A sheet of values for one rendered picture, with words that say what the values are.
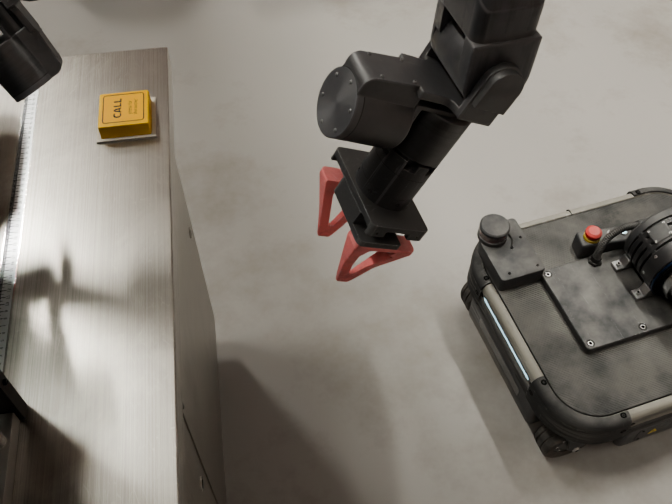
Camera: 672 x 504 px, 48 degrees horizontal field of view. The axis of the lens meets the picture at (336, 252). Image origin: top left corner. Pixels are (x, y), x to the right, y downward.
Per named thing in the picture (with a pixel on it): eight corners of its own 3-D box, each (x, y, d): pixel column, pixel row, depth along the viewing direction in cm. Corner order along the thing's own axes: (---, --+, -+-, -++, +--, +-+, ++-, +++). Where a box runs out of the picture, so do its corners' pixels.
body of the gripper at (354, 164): (362, 239, 66) (406, 180, 61) (326, 159, 72) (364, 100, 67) (419, 245, 69) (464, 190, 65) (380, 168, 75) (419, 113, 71)
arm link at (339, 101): (535, 78, 57) (486, 12, 62) (419, 43, 51) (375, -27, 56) (447, 187, 65) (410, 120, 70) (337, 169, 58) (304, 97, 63)
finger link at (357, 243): (319, 297, 71) (368, 231, 65) (297, 240, 75) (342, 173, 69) (377, 299, 74) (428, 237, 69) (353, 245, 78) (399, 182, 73)
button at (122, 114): (152, 135, 106) (148, 122, 104) (101, 140, 105) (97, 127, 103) (151, 101, 110) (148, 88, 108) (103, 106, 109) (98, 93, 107)
